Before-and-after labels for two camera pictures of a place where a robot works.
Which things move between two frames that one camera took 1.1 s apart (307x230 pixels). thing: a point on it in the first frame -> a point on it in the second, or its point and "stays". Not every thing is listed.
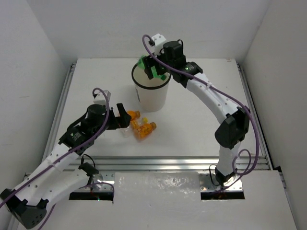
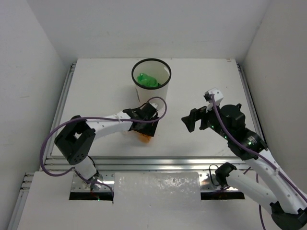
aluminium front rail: [165, 163] stays
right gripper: [149, 62] -> [194, 114]
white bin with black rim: [152, 93] stays
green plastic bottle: [141, 65] -> [147, 80]
